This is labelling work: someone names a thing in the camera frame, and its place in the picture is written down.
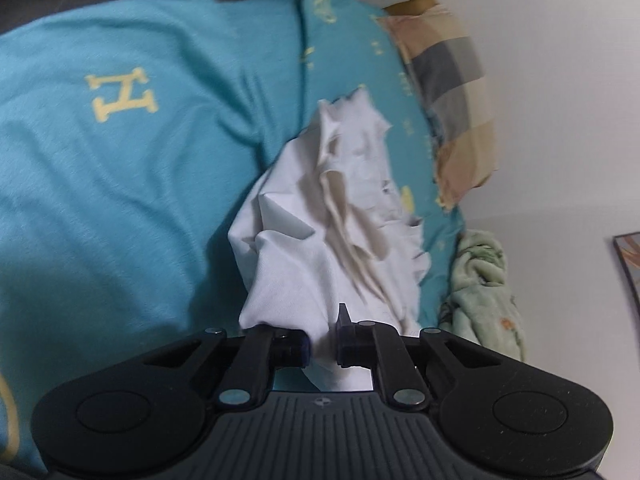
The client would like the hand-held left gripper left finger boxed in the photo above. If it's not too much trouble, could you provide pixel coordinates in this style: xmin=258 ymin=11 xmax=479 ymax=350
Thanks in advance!
xmin=142 ymin=326 xmax=314 ymax=407

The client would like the white t-shirt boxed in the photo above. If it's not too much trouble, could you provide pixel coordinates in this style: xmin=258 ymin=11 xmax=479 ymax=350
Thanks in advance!
xmin=227 ymin=87 xmax=434 ymax=394

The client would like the mustard yellow pillow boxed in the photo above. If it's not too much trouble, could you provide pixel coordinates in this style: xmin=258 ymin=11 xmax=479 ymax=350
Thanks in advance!
xmin=384 ymin=0 xmax=442 ymax=19

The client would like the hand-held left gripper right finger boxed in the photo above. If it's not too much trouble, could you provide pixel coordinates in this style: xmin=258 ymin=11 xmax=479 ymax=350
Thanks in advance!
xmin=337 ymin=302 xmax=504 ymax=409

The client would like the green fleece blanket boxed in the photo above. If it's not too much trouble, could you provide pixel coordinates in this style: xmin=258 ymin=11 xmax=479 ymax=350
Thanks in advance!
xmin=439 ymin=229 xmax=529 ymax=362

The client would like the plaid pillow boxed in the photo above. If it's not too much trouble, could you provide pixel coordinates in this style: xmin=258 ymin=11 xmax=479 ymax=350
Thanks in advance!
xmin=375 ymin=2 xmax=502 ymax=209

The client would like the framed wall picture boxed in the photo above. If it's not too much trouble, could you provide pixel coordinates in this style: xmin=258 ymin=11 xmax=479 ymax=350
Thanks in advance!
xmin=612 ymin=232 xmax=640 ymax=312

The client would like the teal printed quilt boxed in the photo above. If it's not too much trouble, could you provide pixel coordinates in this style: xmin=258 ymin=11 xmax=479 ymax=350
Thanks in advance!
xmin=0 ymin=0 xmax=323 ymax=475

